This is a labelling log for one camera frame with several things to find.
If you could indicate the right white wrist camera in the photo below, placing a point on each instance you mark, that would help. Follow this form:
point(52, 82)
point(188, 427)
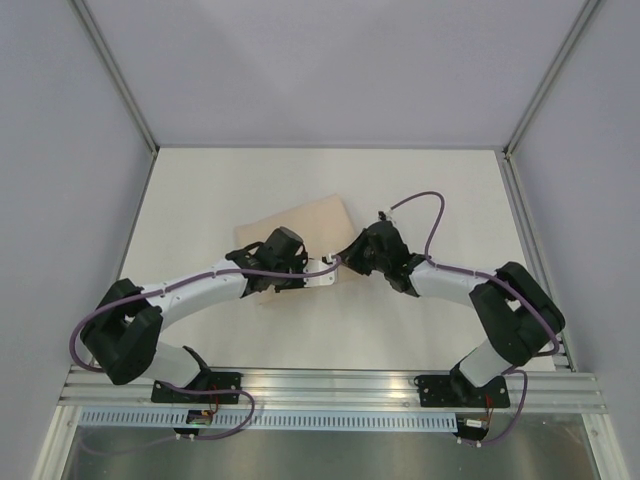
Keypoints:
point(386, 216)

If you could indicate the slotted cable duct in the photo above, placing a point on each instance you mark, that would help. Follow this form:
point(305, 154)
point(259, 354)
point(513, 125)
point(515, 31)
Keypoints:
point(270, 420)

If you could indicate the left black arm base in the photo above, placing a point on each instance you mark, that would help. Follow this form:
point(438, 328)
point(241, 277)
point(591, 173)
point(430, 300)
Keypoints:
point(209, 387)

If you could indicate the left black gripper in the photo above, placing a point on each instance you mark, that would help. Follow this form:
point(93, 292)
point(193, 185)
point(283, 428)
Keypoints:
point(299, 283)

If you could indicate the right aluminium frame post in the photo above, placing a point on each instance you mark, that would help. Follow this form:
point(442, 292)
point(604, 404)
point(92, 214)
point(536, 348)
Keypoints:
point(586, 15)

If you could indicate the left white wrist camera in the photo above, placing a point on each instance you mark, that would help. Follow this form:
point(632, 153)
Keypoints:
point(321, 272)

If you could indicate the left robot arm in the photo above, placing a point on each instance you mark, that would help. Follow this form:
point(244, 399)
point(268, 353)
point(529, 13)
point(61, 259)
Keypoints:
point(124, 336)

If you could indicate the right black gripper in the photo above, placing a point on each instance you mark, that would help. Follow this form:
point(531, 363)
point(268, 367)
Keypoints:
point(355, 253)

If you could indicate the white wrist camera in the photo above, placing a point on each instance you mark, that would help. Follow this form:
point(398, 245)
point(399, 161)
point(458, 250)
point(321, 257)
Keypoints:
point(386, 216)
point(321, 272)

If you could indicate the left aluminium frame post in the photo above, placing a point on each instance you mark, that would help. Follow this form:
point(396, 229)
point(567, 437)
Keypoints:
point(104, 53)

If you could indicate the aluminium mounting rail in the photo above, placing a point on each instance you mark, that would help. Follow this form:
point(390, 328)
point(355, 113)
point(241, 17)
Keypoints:
point(340, 390)

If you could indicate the beige cloth mat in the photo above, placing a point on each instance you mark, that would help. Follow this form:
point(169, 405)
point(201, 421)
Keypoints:
point(325, 227)

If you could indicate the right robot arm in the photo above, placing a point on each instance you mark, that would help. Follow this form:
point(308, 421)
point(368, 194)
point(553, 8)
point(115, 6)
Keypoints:
point(516, 314)

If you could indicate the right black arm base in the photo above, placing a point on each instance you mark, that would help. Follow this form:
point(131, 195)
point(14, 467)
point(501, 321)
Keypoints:
point(454, 391)

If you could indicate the aluminium frame post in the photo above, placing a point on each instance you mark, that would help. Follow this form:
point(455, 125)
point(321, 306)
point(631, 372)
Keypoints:
point(586, 15)
point(104, 53)

